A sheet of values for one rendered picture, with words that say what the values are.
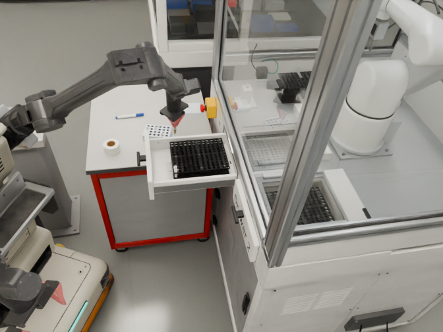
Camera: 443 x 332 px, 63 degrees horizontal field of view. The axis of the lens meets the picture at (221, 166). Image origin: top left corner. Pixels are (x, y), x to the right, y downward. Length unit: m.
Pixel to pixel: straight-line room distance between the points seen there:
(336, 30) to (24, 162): 1.66
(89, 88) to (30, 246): 0.67
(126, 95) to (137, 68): 1.14
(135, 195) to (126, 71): 1.01
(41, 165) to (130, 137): 0.50
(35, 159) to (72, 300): 0.70
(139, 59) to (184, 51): 1.21
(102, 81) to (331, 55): 0.53
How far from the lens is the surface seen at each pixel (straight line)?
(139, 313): 2.10
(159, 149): 1.59
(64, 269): 1.97
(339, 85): 0.68
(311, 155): 0.77
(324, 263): 1.23
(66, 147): 2.94
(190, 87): 1.36
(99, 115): 1.92
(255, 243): 1.20
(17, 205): 1.24
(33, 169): 2.05
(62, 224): 2.40
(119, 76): 0.88
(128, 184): 1.75
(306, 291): 1.43
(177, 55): 2.12
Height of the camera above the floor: 1.94
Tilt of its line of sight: 46 degrees down
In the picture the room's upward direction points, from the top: 6 degrees clockwise
